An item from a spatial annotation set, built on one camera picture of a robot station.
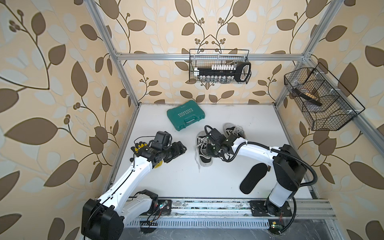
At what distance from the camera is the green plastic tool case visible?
1073mm

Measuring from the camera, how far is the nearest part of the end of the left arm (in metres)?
0.56

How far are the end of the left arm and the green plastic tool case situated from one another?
1.01 feet
